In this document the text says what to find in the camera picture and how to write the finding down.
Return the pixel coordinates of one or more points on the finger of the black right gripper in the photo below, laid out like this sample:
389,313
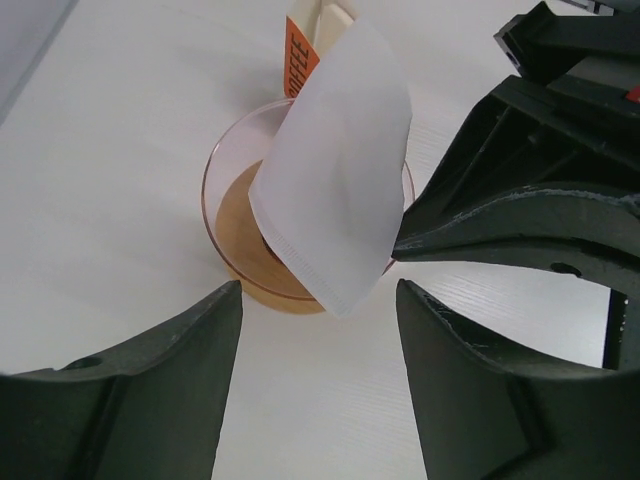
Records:
521,168
520,240

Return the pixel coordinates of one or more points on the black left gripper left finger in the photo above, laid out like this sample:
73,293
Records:
151,407

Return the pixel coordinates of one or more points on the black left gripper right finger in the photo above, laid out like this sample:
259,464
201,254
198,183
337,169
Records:
487,407

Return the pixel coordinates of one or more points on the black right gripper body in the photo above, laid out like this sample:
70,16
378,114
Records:
590,64

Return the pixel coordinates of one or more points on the cream coffee filter holder stack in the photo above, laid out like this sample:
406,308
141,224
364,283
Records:
312,27

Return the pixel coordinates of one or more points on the clear pink plastic dripper cone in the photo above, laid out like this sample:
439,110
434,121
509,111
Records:
245,143

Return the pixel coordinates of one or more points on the wooden and orange dripper stand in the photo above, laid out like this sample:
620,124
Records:
247,256

